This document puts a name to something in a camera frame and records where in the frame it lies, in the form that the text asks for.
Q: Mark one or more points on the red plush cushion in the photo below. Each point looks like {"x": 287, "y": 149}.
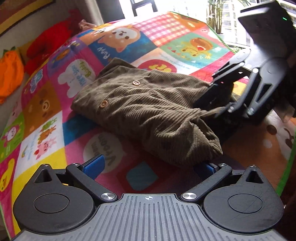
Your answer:
{"x": 51, "y": 40}

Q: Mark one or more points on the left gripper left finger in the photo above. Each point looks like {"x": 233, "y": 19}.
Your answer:
{"x": 83, "y": 176}

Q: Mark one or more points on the colourful cartoon play mat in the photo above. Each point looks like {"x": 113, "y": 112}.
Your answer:
{"x": 44, "y": 135}

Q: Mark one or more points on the brown corduroy garment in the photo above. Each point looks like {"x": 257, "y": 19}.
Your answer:
{"x": 154, "y": 108}

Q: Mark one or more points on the framed red yellow picture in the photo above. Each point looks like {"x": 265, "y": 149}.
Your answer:
{"x": 14, "y": 11}

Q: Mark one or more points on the potted palm plant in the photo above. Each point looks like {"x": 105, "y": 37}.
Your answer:
{"x": 222, "y": 15}

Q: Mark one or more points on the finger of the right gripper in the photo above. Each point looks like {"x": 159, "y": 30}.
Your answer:
{"x": 251, "y": 105}
{"x": 220, "y": 89}

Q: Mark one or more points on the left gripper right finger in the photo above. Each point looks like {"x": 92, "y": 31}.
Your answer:
{"x": 212, "y": 177}

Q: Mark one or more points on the pink cloth toy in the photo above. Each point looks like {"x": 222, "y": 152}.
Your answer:
{"x": 84, "y": 25}

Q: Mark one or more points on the orange pumpkin plush cushion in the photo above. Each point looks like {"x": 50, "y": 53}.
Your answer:
{"x": 11, "y": 73}

